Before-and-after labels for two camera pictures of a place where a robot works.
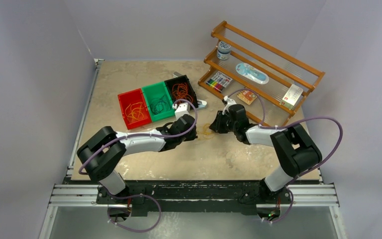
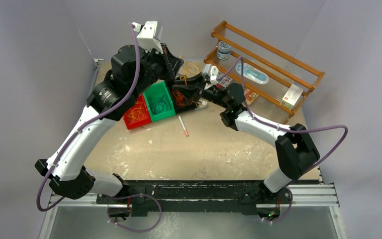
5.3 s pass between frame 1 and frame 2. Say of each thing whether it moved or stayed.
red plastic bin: stayed
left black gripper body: moved
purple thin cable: stayed
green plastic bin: stayed
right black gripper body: moved
